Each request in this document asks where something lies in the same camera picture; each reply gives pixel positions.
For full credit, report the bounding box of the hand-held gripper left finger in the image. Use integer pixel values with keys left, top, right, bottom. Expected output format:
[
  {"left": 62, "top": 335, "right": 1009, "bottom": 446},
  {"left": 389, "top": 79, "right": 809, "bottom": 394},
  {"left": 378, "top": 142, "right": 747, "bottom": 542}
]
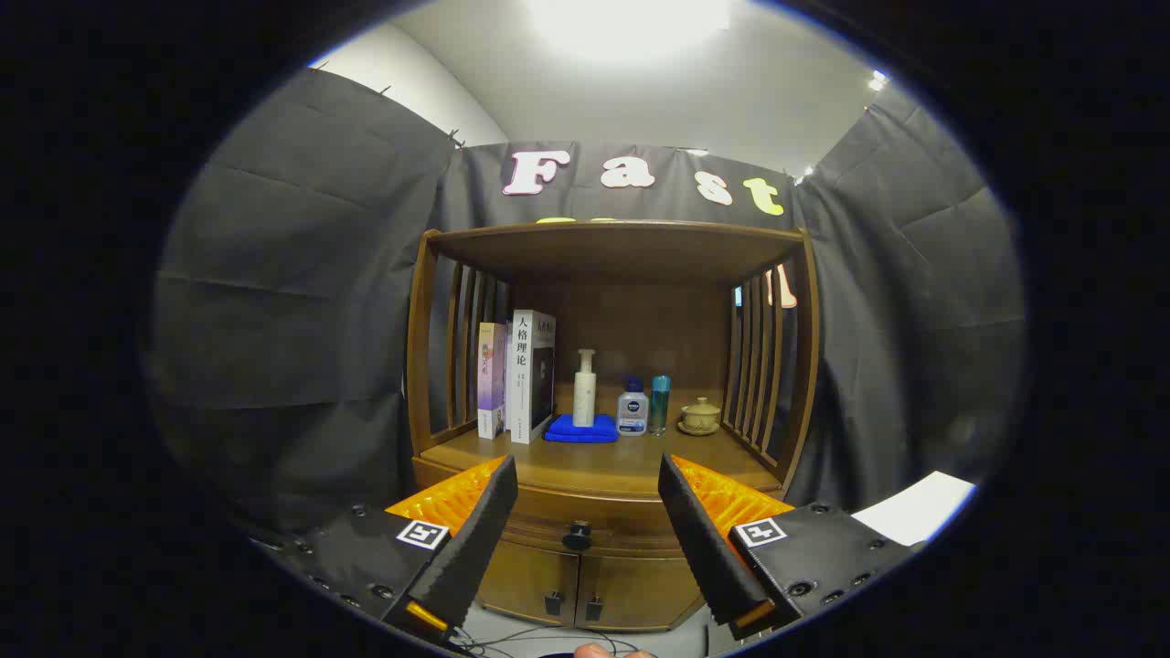
[{"left": 251, "top": 454, "right": 519, "bottom": 645}]

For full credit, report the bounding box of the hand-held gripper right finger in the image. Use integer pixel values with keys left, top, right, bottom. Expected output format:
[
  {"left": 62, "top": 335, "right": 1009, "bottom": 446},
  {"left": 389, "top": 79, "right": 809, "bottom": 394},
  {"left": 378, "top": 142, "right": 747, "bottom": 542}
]
[{"left": 657, "top": 453, "right": 924, "bottom": 641}]

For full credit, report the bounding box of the brown wooden drawer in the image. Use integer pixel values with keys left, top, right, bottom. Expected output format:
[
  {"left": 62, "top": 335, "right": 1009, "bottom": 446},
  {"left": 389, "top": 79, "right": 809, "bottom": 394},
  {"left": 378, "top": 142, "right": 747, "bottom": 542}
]
[{"left": 413, "top": 457, "right": 787, "bottom": 558}]

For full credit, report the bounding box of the wooden cabinet door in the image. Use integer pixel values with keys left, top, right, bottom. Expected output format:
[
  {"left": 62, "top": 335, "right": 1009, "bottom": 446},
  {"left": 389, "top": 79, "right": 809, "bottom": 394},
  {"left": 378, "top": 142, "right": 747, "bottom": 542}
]
[
  {"left": 475, "top": 539, "right": 580, "bottom": 628},
  {"left": 576, "top": 548, "right": 705, "bottom": 631}
]

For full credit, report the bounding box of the brown wooden countertop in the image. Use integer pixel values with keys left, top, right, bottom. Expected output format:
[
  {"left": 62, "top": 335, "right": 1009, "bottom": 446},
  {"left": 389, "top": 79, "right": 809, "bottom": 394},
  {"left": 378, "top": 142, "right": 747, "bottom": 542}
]
[{"left": 419, "top": 382, "right": 785, "bottom": 499}]

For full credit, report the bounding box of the brown wooden cabinet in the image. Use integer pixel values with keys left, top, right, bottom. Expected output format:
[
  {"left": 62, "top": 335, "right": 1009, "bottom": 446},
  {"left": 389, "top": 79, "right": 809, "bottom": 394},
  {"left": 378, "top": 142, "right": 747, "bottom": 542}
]
[{"left": 405, "top": 219, "right": 821, "bottom": 633}]

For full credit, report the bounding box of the beige lidded teacup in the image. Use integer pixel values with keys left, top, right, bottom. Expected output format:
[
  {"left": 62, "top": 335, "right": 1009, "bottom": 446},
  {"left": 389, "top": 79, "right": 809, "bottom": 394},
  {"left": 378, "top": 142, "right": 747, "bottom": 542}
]
[{"left": 677, "top": 397, "right": 723, "bottom": 437}]

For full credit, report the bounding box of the folded blue cloth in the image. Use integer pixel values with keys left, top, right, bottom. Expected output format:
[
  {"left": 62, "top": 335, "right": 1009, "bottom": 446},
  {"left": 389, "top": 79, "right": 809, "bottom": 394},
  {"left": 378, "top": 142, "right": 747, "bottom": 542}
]
[{"left": 544, "top": 413, "right": 621, "bottom": 444}]

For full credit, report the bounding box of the white lotion bottle blue cap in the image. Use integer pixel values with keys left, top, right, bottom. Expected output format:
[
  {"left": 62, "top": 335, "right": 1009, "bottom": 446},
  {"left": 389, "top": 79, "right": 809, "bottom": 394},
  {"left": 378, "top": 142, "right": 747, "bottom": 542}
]
[{"left": 616, "top": 377, "right": 650, "bottom": 437}]

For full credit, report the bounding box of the purple book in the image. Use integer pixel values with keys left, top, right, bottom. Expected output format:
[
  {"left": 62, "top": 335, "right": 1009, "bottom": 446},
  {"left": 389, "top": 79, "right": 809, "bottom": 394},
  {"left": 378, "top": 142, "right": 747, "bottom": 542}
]
[{"left": 477, "top": 322, "right": 509, "bottom": 440}]

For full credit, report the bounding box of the thick white book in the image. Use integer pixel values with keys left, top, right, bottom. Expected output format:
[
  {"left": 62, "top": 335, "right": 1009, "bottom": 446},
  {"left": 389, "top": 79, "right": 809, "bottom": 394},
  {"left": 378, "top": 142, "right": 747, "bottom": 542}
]
[{"left": 505, "top": 309, "right": 558, "bottom": 445}]

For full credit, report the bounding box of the white pump bottle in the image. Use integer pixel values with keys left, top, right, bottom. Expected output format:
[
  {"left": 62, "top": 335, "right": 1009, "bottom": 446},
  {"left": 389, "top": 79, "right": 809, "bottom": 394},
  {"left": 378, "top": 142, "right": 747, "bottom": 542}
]
[{"left": 572, "top": 348, "right": 599, "bottom": 429}]

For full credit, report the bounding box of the white flat board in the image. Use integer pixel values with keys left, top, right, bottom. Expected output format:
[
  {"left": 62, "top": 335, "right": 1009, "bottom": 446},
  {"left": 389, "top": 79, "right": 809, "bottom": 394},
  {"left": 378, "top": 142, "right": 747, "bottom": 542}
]
[{"left": 850, "top": 471, "right": 977, "bottom": 547}]

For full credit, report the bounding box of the black backdrop cloth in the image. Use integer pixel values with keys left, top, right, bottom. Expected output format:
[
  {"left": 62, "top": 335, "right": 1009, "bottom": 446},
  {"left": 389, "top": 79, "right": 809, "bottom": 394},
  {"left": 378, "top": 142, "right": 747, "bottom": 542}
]
[{"left": 146, "top": 66, "right": 1029, "bottom": 540}]

